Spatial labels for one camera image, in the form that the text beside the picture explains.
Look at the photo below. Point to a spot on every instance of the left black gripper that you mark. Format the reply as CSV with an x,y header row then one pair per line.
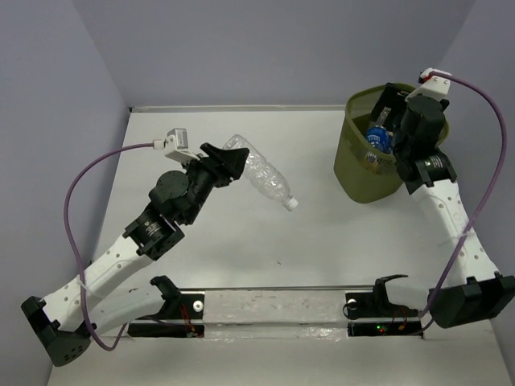
x,y
224,166

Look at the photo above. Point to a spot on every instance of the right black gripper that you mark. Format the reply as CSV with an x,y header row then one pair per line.
x,y
393,98

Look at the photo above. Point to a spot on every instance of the blue label bottle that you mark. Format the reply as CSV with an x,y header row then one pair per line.
x,y
379,138

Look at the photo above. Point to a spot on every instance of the clear unlabelled bottle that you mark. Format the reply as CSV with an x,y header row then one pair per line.
x,y
262,175

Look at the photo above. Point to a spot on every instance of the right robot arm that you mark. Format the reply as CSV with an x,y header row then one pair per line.
x,y
471,287

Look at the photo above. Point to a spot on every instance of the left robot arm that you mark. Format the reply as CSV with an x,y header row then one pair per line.
x,y
67,321

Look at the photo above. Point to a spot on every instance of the green mesh waste bin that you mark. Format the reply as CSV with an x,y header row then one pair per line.
x,y
362,177

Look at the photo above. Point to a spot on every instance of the white foam strip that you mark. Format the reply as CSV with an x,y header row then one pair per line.
x,y
275,314

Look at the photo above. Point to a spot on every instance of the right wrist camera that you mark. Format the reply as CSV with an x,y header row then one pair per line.
x,y
434,84

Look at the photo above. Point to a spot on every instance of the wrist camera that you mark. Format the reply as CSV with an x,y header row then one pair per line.
x,y
434,84
177,144

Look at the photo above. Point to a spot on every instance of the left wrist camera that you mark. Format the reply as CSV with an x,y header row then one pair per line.
x,y
177,144

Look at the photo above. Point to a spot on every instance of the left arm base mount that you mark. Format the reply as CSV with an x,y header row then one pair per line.
x,y
180,315

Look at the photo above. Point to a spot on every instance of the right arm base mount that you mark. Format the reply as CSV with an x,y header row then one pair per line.
x,y
371,314

